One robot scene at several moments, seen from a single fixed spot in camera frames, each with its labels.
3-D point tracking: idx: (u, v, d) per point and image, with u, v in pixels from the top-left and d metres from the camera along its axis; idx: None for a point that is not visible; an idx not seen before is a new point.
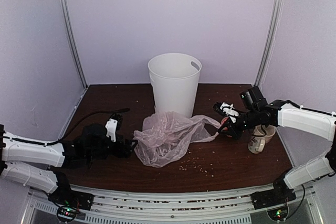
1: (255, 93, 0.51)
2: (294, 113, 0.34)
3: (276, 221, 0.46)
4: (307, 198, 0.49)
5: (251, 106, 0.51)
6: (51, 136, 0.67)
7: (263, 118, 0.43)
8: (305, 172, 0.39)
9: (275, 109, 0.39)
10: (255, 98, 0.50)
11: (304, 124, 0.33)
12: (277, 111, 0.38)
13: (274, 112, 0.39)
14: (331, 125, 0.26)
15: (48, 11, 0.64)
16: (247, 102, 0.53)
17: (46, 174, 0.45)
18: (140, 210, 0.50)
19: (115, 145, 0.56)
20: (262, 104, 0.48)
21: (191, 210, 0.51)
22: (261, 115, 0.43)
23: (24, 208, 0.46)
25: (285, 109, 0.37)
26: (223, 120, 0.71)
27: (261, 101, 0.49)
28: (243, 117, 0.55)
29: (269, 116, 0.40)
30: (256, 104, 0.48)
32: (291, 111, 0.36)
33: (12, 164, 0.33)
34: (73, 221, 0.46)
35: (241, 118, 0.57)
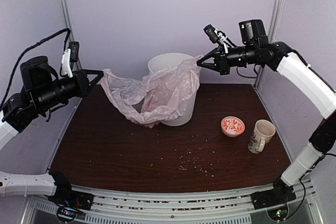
1: (260, 25, 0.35)
2: (301, 69, 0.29)
3: (276, 221, 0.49)
4: (308, 198, 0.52)
5: (249, 41, 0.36)
6: (51, 137, 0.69)
7: (263, 58, 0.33)
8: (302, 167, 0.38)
9: (281, 53, 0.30)
10: (258, 32, 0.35)
11: (302, 84, 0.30)
12: (283, 59, 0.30)
13: (279, 56, 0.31)
14: (333, 105, 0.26)
15: (48, 11, 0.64)
16: (244, 36, 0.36)
17: (42, 178, 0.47)
18: (140, 210, 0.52)
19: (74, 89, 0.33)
20: (265, 41, 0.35)
21: (191, 210, 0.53)
22: (262, 53, 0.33)
23: (24, 208, 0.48)
25: (293, 60, 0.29)
26: (228, 119, 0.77)
27: (263, 36, 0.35)
28: (238, 50, 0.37)
29: (272, 55, 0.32)
30: (259, 40, 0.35)
32: (297, 63, 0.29)
33: (6, 180, 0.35)
34: (73, 221, 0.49)
35: (235, 49, 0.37)
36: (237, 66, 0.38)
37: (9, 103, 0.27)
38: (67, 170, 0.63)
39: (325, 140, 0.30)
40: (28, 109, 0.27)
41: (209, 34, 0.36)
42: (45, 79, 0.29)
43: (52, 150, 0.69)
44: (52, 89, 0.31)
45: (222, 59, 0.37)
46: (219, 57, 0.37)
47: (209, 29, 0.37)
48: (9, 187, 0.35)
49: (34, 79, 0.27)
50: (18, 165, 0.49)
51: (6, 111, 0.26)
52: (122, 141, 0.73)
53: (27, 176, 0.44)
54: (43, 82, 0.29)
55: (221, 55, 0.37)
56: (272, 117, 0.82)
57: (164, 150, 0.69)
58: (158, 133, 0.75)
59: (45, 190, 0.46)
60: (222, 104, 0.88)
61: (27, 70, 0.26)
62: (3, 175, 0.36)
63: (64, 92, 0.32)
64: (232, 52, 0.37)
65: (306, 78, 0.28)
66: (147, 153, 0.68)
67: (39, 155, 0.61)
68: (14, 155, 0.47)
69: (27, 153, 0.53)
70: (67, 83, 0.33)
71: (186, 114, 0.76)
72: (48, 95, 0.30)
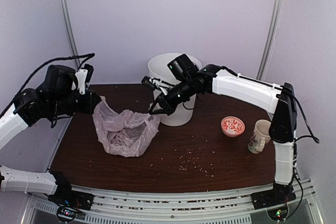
1: (184, 62, 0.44)
2: (231, 82, 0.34)
3: (276, 221, 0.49)
4: (308, 198, 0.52)
5: (181, 75, 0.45)
6: (51, 137, 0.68)
7: (196, 85, 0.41)
8: (286, 164, 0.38)
9: (209, 77, 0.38)
10: (184, 67, 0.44)
11: (239, 93, 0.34)
12: (213, 79, 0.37)
13: (209, 79, 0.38)
14: (273, 99, 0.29)
15: (48, 10, 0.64)
16: (177, 74, 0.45)
17: (44, 177, 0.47)
18: (140, 210, 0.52)
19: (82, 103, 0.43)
20: (193, 71, 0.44)
21: (191, 209, 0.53)
22: (193, 83, 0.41)
23: (24, 208, 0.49)
25: (221, 77, 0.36)
26: (228, 119, 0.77)
27: (189, 69, 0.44)
28: (176, 88, 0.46)
29: (202, 82, 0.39)
30: (187, 73, 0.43)
32: (227, 78, 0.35)
33: (8, 174, 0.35)
34: (73, 221, 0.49)
35: (173, 89, 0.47)
36: (180, 100, 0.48)
37: (21, 96, 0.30)
38: (67, 170, 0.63)
39: (282, 132, 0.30)
40: (41, 105, 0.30)
41: (146, 85, 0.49)
42: (66, 86, 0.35)
43: (52, 149, 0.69)
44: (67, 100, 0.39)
45: (165, 99, 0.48)
46: (162, 99, 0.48)
47: (145, 81, 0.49)
48: (11, 182, 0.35)
49: (58, 84, 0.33)
50: (18, 163, 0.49)
51: (18, 104, 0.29)
52: None
53: (29, 172, 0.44)
54: (64, 89, 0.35)
55: (163, 96, 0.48)
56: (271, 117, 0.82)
57: (164, 150, 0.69)
58: (159, 134, 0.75)
59: (46, 188, 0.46)
60: (222, 104, 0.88)
61: (56, 73, 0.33)
62: (5, 170, 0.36)
63: (75, 103, 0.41)
64: (170, 92, 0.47)
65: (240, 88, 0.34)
66: (147, 153, 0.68)
67: (40, 155, 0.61)
68: (14, 154, 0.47)
69: (27, 152, 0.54)
70: (80, 98, 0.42)
71: (186, 114, 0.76)
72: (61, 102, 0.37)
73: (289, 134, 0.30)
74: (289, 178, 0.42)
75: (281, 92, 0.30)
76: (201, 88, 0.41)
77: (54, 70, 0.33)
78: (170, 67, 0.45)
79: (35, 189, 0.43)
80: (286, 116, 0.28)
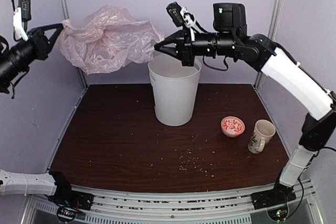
1: (242, 13, 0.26)
2: (297, 76, 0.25)
3: (276, 221, 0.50)
4: (308, 198, 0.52)
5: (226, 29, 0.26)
6: (51, 137, 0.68)
7: (247, 54, 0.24)
8: (298, 168, 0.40)
9: (269, 52, 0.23)
10: (238, 23, 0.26)
11: (296, 91, 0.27)
12: (273, 59, 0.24)
13: (265, 55, 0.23)
14: (327, 108, 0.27)
15: (48, 10, 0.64)
16: (219, 22, 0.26)
17: (43, 178, 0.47)
18: (140, 210, 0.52)
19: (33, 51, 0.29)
20: (244, 35, 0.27)
21: (191, 210, 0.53)
22: (245, 47, 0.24)
23: (24, 209, 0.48)
25: (286, 64, 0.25)
26: (228, 119, 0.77)
27: (243, 28, 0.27)
28: (210, 37, 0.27)
29: (258, 53, 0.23)
30: (239, 31, 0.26)
32: (290, 66, 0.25)
33: (7, 178, 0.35)
34: (73, 221, 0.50)
35: (206, 35, 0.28)
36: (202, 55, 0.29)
37: None
38: (67, 170, 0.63)
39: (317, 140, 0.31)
40: None
41: (173, 16, 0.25)
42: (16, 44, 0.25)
43: (52, 149, 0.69)
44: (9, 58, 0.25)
45: (187, 49, 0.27)
46: (182, 46, 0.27)
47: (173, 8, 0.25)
48: (10, 185, 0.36)
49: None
50: (18, 168, 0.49)
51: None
52: (121, 141, 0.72)
53: (28, 174, 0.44)
54: None
55: (186, 43, 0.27)
56: (271, 117, 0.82)
57: (164, 150, 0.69)
58: (159, 133, 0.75)
59: (45, 190, 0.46)
60: (222, 104, 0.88)
61: None
62: (3, 173, 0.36)
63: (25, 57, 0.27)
64: (200, 38, 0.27)
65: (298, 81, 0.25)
66: (147, 153, 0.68)
67: (40, 155, 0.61)
68: (13, 157, 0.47)
69: (28, 152, 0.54)
70: (23, 48, 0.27)
71: (186, 114, 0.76)
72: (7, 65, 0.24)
73: (322, 142, 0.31)
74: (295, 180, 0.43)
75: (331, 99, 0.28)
76: (245, 63, 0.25)
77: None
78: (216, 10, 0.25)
79: (35, 190, 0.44)
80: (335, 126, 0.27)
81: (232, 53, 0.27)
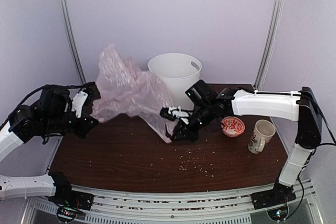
1: (201, 85, 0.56)
2: (248, 99, 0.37)
3: (276, 221, 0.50)
4: (308, 198, 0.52)
5: (201, 101, 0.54)
6: (51, 137, 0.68)
7: (217, 110, 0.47)
8: (297, 167, 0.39)
9: (228, 100, 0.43)
10: (203, 94, 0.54)
11: (259, 108, 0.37)
12: (232, 102, 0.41)
13: (227, 103, 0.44)
14: (294, 106, 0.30)
15: (48, 11, 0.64)
16: (195, 98, 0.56)
17: (41, 179, 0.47)
18: (140, 210, 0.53)
19: (77, 122, 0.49)
20: (211, 97, 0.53)
21: (191, 210, 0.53)
22: (214, 108, 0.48)
23: (24, 208, 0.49)
25: (238, 99, 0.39)
26: (228, 119, 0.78)
27: (207, 94, 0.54)
28: (196, 116, 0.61)
29: (221, 107, 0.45)
30: (206, 99, 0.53)
32: (244, 98, 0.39)
33: (6, 183, 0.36)
34: (73, 221, 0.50)
35: (192, 116, 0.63)
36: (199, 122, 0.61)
37: (16, 114, 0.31)
38: (67, 170, 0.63)
39: (311, 136, 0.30)
40: (31, 125, 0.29)
41: (167, 117, 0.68)
42: (59, 105, 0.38)
43: (52, 149, 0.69)
44: (60, 121, 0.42)
45: (186, 131, 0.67)
46: (183, 129, 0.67)
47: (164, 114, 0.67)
48: (9, 190, 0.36)
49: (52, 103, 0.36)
50: (16, 172, 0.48)
51: (12, 121, 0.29)
52: (122, 141, 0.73)
53: (27, 177, 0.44)
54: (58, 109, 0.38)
55: (184, 127, 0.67)
56: (272, 117, 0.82)
57: (164, 150, 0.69)
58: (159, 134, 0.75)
59: (45, 191, 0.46)
60: None
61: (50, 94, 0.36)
62: (3, 179, 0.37)
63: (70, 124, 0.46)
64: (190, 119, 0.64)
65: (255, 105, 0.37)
66: (147, 153, 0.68)
67: (40, 155, 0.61)
68: (11, 162, 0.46)
69: (27, 155, 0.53)
70: (69, 118, 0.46)
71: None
72: (54, 121, 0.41)
73: (316, 138, 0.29)
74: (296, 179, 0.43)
75: (300, 97, 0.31)
76: (221, 113, 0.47)
77: (50, 91, 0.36)
78: (189, 94, 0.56)
79: (34, 192, 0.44)
80: (310, 118, 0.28)
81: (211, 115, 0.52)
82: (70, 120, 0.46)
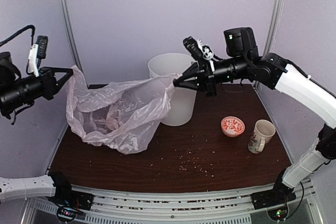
1: (250, 35, 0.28)
2: (304, 83, 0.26)
3: (276, 221, 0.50)
4: (308, 198, 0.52)
5: (242, 53, 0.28)
6: (50, 137, 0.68)
7: (259, 76, 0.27)
8: (305, 170, 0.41)
9: (280, 70, 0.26)
10: (249, 44, 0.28)
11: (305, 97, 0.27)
12: (283, 74, 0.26)
13: (277, 73, 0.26)
14: None
15: (48, 11, 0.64)
16: (232, 47, 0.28)
17: (41, 180, 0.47)
18: (140, 210, 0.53)
19: (41, 88, 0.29)
20: (254, 55, 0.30)
21: (191, 209, 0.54)
22: (258, 72, 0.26)
23: (24, 208, 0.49)
25: (292, 76, 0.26)
26: (228, 118, 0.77)
27: (253, 48, 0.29)
28: (227, 64, 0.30)
29: (269, 73, 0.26)
30: (251, 54, 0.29)
32: (298, 78, 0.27)
33: (6, 185, 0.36)
34: (73, 221, 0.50)
35: (222, 64, 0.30)
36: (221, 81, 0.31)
37: None
38: (67, 170, 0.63)
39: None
40: None
41: (192, 51, 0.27)
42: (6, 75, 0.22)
43: (51, 150, 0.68)
44: (16, 89, 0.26)
45: (210, 80, 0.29)
46: (205, 77, 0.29)
47: (191, 45, 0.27)
48: (8, 192, 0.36)
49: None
50: (14, 174, 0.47)
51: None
52: None
53: (25, 178, 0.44)
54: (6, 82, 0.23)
55: (208, 74, 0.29)
56: (271, 117, 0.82)
57: (164, 150, 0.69)
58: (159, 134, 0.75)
59: (44, 192, 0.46)
60: (222, 104, 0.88)
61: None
62: (2, 181, 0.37)
63: (31, 92, 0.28)
64: (219, 68, 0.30)
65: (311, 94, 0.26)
66: (147, 153, 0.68)
67: (40, 155, 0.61)
68: (10, 166, 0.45)
69: (27, 156, 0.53)
70: (32, 82, 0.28)
71: (186, 114, 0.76)
72: (11, 95, 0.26)
73: None
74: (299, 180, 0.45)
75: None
76: (260, 82, 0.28)
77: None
78: (229, 38, 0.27)
79: (34, 193, 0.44)
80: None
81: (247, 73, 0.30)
82: (27, 86, 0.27)
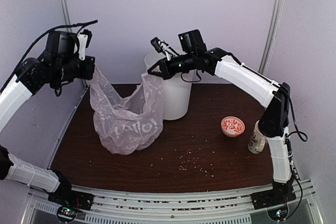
1: (197, 35, 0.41)
2: (235, 70, 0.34)
3: (276, 221, 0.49)
4: (308, 198, 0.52)
5: (189, 49, 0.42)
6: (50, 137, 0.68)
7: (199, 65, 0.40)
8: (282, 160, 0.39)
9: (214, 60, 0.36)
10: (194, 43, 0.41)
11: (240, 81, 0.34)
12: (218, 63, 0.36)
13: (213, 62, 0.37)
14: (268, 94, 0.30)
15: (48, 10, 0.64)
16: (184, 45, 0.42)
17: (48, 172, 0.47)
18: (140, 210, 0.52)
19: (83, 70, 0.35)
20: (201, 49, 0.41)
21: (191, 209, 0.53)
22: (197, 61, 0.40)
23: (24, 207, 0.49)
25: (225, 65, 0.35)
26: (228, 118, 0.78)
27: (199, 45, 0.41)
28: (179, 59, 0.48)
29: (206, 63, 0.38)
30: (195, 49, 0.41)
32: (229, 63, 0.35)
33: (17, 163, 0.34)
34: (73, 221, 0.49)
35: (178, 58, 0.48)
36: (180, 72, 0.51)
37: (22, 65, 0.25)
38: (67, 170, 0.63)
39: (271, 128, 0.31)
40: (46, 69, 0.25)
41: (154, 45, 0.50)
42: (70, 49, 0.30)
43: (51, 150, 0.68)
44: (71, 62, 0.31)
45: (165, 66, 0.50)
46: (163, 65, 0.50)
47: (154, 41, 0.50)
48: (19, 171, 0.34)
49: (59, 46, 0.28)
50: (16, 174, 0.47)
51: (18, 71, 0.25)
52: None
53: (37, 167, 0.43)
54: (67, 54, 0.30)
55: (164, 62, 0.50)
56: None
57: (164, 150, 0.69)
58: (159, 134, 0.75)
59: (49, 184, 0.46)
60: (222, 104, 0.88)
61: (57, 35, 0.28)
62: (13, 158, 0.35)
63: (77, 69, 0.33)
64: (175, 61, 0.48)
65: (237, 75, 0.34)
66: (147, 153, 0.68)
67: (40, 156, 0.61)
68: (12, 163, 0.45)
69: (27, 155, 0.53)
70: (82, 64, 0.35)
71: (182, 109, 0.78)
72: (68, 66, 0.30)
73: (275, 130, 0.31)
74: (285, 176, 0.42)
75: (277, 88, 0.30)
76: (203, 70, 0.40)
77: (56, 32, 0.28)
78: (180, 38, 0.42)
79: (41, 184, 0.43)
80: (278, 111, 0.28)
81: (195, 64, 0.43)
82: (77, 64, 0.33)
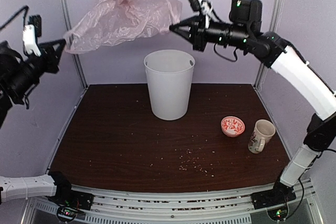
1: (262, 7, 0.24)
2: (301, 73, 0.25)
3: (276, 221, 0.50)
4: (308, 198, 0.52)
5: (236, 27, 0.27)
6: (50, 137, 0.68)
7: (253, 50, 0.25)
8: (299, 167, 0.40)
9: (280, 49, 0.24)
10: (255, 20, 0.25)
11: (304, 86, 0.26)
12: (281, 53, 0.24)
13: (276, 52, 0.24)
14: (333, 107, 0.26)
15: (48, 9, 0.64)
16: (235, 14, 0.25)
17: (41, 179, 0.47)
18: (140, 210, 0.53)
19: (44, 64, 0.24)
20: (258, 29, 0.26)
21: (191, 209, 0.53)
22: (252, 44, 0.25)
23: (24, 208, 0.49)
25: (293, 63, 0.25)
26: (228, 118, 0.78)
27: (259, 23, 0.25)
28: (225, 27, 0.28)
29: (267, 50, 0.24)
30: (252, 28, 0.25)
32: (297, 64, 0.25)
33: (7, 184, 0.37)
34: (73, 221, 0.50)
35: (220, 24, 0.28)
36: (214, 43, 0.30)
37: None
38: (67, 170, 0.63)
39: (322, 141, 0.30)
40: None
41: (191, 1, 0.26)
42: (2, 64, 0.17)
43: (51, 150, 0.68)
44: (21, 72, 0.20)
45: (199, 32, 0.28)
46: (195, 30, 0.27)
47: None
48: (9, 191, 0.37)
49: None
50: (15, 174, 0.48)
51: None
52: (122, 141, 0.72)
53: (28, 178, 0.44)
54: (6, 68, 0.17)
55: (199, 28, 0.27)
56: (271, 117, 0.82)
57: (164, 150, 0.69)
58: (158, 133, 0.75)
59: (44, 191, 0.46)
60: (222, 104, 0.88)
61: None
62: (3, 180, 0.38)
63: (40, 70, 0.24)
64: (213, 27, 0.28)
65: (307, 83, 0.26)
66: (147, 153, 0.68)
67: (40, 156, 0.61)
68: (11, 164, 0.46)
69: (27, 155, 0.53)
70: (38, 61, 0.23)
71: (181, 109, 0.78)
72: (20, 81, 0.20)
73: (326, 144, 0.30)
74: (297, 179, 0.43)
75: None
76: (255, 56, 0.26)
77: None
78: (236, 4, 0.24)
79: (35, 193, 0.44)
80: None
81: (242, 45, 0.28)
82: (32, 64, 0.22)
